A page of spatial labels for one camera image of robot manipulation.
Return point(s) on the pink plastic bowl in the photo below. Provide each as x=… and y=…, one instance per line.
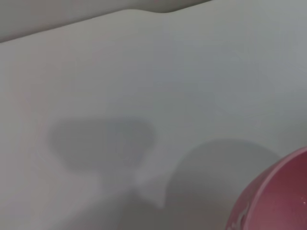
x=280, y=198

